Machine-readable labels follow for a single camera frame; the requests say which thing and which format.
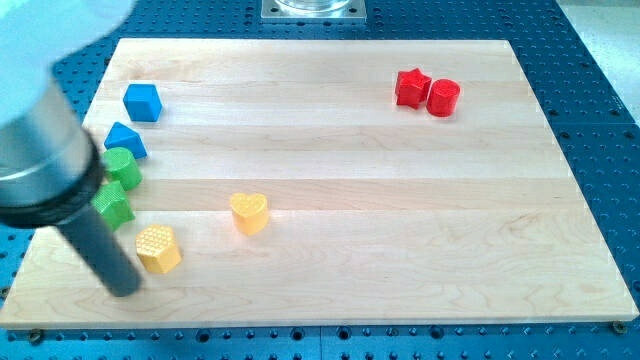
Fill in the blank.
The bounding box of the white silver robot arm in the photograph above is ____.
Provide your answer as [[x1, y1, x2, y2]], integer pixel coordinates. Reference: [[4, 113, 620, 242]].
[[1, 0, 141, 297]]

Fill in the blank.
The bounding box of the green cylinder block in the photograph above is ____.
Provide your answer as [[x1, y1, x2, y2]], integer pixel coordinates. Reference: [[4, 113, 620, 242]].
[[102, 147, 143, 191]]

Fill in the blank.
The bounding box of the light wooden board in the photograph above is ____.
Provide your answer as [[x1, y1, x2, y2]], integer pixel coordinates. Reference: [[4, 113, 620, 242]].
[[1, 38, 638, 329]]

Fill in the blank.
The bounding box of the yellow heart block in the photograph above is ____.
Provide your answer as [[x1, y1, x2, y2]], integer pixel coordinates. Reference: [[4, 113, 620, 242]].
[[229, 193, 270, 236]]

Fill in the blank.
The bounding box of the yellow hexagon block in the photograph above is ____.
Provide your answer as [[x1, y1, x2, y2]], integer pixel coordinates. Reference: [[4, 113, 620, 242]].
[[135, 225, 182, 274]]

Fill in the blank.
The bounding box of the red star block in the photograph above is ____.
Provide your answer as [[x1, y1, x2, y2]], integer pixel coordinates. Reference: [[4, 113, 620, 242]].
[[394, 68, 432, 109]]

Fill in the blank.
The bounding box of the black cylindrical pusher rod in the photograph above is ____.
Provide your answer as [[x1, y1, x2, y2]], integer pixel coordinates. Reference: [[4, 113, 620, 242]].
[[56, 204, 142, 297]]

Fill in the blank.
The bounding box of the red cylinder block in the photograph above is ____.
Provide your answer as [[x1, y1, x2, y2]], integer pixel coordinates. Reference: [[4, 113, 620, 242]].
[[426, 79, 461, 117]]

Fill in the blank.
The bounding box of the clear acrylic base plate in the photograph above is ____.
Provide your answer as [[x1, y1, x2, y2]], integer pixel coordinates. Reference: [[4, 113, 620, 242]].
[[260, 0, 367, 23]]

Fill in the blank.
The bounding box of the blue triangle block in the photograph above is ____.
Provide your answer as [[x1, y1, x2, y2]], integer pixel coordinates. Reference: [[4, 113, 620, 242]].
[[104, 122, 147, 159]]

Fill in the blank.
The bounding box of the green star block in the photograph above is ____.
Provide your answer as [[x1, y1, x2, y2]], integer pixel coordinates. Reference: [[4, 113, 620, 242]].
[[92, 181, 135, 231]]

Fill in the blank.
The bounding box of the blue cube block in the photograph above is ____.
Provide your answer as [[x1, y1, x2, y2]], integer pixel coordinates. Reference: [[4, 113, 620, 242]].
[[123, 84, 162, 122]]

